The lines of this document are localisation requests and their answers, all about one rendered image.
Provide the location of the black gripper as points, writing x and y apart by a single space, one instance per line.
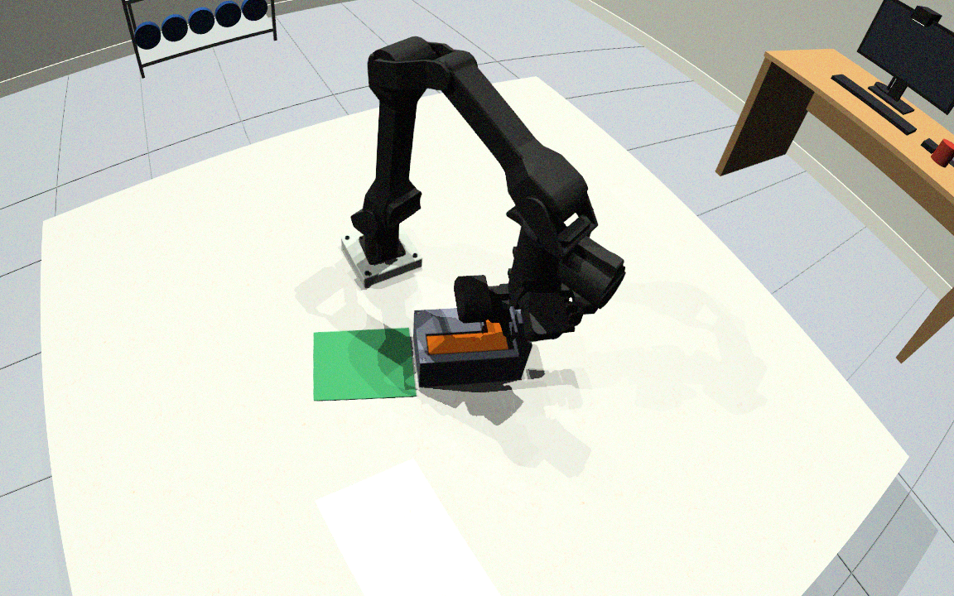
478 302

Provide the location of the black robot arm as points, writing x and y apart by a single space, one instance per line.
546 189

